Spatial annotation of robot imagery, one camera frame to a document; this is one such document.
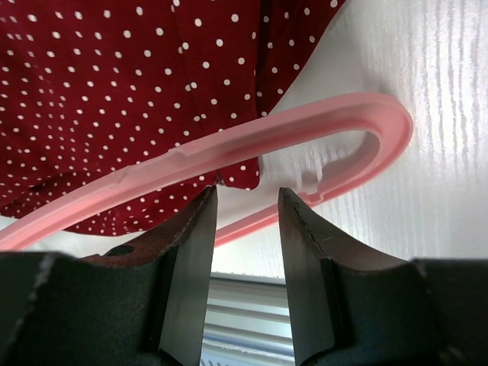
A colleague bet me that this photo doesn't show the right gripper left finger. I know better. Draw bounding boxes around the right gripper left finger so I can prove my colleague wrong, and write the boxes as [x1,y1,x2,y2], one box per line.
[1,187,217,365]

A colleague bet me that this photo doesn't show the aluminium mounting rail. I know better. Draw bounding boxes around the aluminium mounting rail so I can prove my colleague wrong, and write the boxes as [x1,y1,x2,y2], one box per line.
[200,274,295,365]

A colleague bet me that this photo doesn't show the pink plastic hanger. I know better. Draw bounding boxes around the pink plastic hanger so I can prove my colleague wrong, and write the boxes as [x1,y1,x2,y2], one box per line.
[1,93,413,251]

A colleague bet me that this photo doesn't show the red polka dot cloth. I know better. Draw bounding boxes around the red polka dot cloth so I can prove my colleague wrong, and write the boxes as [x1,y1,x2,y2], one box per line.
[1,0,342,219]

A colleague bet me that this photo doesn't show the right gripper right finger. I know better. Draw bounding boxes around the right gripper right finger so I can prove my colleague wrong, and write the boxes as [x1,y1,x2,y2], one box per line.
[278,188,487,365]

